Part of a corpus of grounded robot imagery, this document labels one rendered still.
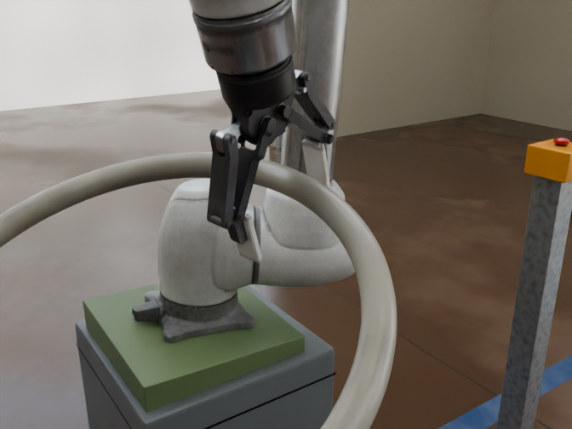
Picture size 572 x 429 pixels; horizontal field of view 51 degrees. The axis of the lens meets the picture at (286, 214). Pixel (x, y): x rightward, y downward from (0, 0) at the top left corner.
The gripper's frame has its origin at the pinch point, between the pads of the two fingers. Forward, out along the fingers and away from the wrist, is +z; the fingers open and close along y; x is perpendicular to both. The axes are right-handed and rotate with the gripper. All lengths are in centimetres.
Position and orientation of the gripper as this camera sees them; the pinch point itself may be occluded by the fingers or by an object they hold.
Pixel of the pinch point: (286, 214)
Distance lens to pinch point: 71.0
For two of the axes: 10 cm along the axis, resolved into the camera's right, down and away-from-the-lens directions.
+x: 7.9, 3.1, -5.4
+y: -6.0, 6.0, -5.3
